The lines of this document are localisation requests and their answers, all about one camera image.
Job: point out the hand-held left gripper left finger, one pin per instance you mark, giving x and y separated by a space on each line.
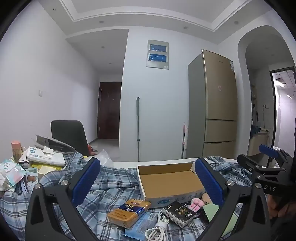
86 179

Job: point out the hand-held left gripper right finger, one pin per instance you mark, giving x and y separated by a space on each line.
209 183

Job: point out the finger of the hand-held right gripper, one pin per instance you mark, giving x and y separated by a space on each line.
246 162
268 150

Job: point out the beige powder puff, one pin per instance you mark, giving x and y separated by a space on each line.
206 198

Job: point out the white plush with pink bow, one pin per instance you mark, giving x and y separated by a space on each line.
196 205

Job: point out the cardboard box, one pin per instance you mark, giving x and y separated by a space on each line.
168 183

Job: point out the orange blue packet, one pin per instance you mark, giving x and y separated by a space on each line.
128 213

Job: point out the person's right hand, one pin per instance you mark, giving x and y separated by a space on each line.
274 206

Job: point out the beige cabinet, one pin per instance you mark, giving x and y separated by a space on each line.
257 143

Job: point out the blue plaid cloth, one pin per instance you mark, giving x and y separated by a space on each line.
111 185

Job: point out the clear plastic bag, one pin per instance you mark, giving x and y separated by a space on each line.
104 158

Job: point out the red bags on floor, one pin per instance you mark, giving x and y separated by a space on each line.
92 151

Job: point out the yellow sponge pack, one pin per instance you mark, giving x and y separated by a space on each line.
45 170

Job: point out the small black box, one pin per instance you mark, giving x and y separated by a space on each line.
179 213

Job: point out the grey paper bag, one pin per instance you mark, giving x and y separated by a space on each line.
57 144

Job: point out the white and blue tissue pack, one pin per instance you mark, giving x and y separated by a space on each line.
45 157

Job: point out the black chair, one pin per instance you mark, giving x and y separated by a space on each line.
67 134

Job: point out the gold refrigerator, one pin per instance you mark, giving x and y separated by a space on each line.
217 104

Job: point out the small white carton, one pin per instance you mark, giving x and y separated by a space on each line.
23 161

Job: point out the blue plastic packet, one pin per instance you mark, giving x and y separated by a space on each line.
136 228

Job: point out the dark wooden door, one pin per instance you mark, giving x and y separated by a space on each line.
109 111

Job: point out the pink lidded jar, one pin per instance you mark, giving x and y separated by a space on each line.
16 149

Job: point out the pastel printed packet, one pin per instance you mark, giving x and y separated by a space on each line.
10 172

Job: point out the grey electrical panel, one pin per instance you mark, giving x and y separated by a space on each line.
158 54

